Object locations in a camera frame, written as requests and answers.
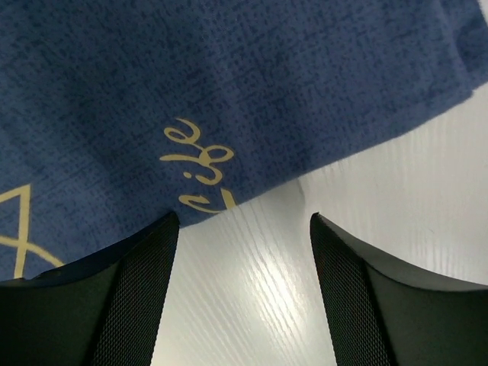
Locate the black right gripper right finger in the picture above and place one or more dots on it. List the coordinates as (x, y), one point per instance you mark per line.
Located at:
(382, 310)

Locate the blue fish-pattern cloth placemat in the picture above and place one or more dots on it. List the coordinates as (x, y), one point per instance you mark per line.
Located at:
(114, 113)

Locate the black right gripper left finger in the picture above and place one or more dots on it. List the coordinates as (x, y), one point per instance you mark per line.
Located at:
(103, 309)

